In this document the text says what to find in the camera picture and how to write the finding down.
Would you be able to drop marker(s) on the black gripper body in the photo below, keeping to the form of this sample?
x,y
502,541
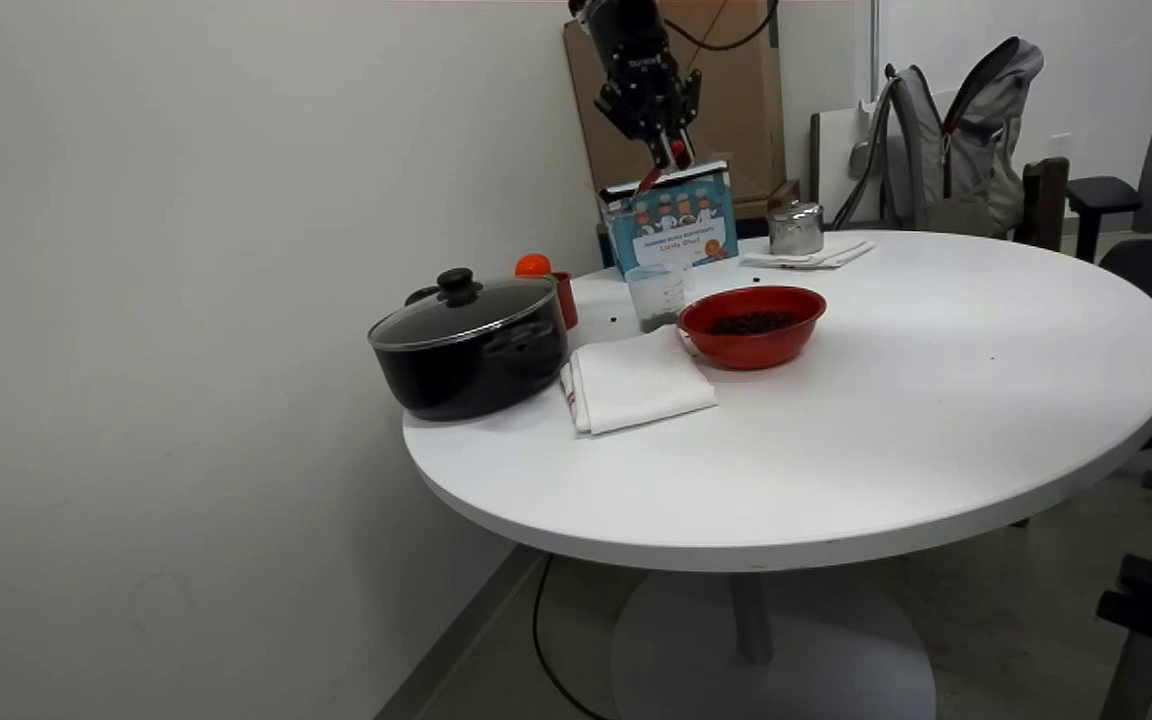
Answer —
x,y
643,73

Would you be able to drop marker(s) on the red bowl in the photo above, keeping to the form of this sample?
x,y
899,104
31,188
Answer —
x,y
751,350

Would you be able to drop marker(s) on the blue printed box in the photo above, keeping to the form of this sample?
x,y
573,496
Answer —
x,y
668,220

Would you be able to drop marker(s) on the small metal cup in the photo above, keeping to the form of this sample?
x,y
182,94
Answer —
x,y
796,229

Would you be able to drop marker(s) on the white leaning panel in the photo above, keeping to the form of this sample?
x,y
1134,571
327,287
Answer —
x,y
838,152

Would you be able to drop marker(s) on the red bottle orange cap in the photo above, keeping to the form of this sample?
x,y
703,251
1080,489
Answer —
x,y
562,303

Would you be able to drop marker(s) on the dark brown beans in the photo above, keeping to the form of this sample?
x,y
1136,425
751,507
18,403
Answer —
x,y
753,323

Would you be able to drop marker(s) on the white flat napkin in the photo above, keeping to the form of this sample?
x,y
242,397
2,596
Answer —
x,y
843,251

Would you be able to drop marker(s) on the white folded cloth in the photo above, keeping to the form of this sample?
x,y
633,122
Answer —
x,y
638,380

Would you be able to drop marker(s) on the glass pot lid black knob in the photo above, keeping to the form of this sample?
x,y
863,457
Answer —
x,y
463,313

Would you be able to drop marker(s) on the grey backpack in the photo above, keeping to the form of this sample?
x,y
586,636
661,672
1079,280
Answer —
x,y
963,145

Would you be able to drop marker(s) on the black cooking pot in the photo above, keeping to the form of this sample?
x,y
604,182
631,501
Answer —
x,y
469,372

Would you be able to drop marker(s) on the brown wooden chair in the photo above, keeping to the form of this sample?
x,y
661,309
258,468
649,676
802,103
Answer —
x,y
1042,203

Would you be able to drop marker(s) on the white table pedestal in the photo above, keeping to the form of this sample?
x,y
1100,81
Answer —
x,y
790,663

